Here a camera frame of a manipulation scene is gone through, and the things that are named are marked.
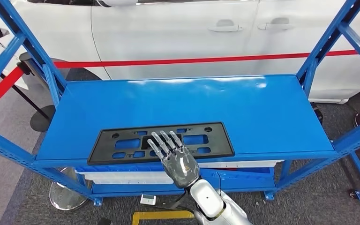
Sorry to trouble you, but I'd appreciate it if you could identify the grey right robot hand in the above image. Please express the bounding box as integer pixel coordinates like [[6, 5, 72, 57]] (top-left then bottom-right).
[[146, 130, 201, 189]]

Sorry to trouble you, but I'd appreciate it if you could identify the black plastic plate holder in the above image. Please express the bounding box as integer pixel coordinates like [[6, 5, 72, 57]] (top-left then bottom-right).
[[87, 121, 235, 166]]

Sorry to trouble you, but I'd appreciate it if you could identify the blue metal shelf rack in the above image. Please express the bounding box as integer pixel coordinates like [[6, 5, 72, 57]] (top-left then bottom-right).
[[0, 0, 360, 208]]

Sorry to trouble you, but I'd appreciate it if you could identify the yellow floor tape square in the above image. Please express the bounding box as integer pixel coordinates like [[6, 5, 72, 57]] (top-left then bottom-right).
[[132, 210, 196, 225]]

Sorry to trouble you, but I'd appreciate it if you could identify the white plastic bin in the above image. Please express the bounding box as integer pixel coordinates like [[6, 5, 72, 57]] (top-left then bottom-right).
[[75, 171, 175, 186], [197, 159, 285, 170]]

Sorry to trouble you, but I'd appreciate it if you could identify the blue plastic bin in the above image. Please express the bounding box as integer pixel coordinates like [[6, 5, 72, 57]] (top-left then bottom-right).
[[198, 167, 276, 191], [75, 165, 168, 173]]

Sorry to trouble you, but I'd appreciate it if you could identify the red barrier belt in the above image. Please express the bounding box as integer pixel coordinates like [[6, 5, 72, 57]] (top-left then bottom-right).
[[0, 66, 25, 119], [53, 48, 360, 69]]

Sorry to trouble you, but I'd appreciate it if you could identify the stanchion with chrome base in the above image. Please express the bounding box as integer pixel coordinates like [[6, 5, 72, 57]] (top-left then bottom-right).
[[49, 167, 91, 211]]

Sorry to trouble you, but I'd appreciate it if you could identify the white car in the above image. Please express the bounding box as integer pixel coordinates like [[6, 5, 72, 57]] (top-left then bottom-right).
[[0, 0, 360, 105]]

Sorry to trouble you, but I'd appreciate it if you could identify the black wrist strap cable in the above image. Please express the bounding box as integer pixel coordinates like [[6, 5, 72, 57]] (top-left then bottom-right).
[[154, 190, 189, 211]]

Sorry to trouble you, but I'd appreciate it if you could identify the thin black post stand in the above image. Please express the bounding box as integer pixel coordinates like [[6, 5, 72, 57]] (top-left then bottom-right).
[[0, 54, 56, 133]]

